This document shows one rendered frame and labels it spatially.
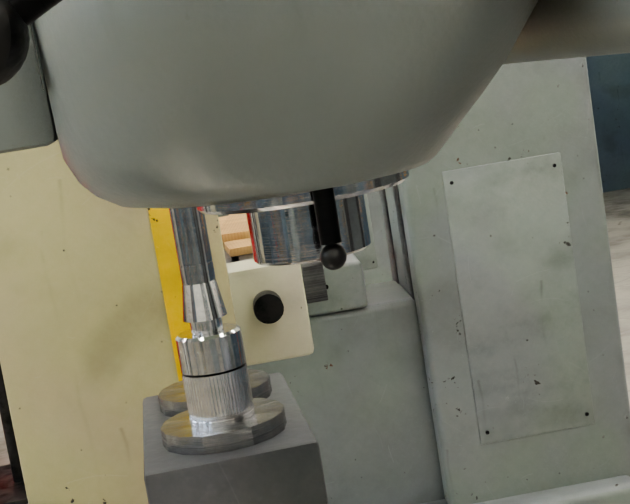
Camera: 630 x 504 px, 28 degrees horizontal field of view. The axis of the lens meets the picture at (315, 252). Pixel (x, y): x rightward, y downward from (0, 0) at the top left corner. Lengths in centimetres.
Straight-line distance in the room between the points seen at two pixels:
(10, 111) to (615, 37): 22
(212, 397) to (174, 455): 5
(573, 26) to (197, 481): 48
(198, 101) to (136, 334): 185
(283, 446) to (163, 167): 45
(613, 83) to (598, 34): 982
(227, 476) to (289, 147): 46
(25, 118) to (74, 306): 178
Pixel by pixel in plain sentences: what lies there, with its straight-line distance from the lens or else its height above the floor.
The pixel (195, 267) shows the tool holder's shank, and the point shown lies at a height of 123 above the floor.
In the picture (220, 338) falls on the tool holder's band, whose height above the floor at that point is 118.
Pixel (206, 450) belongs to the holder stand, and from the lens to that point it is 87.
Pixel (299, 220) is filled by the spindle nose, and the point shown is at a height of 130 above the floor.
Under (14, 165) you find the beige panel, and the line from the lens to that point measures 222.
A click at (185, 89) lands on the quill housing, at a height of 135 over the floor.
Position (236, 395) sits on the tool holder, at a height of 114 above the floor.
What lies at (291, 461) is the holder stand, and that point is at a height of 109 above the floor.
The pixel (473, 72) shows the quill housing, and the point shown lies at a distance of 45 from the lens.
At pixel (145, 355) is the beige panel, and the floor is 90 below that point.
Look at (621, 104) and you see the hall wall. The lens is 1031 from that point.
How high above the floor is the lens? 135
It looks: 8 degrees down
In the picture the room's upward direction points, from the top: 9 degrees counter-clockwise
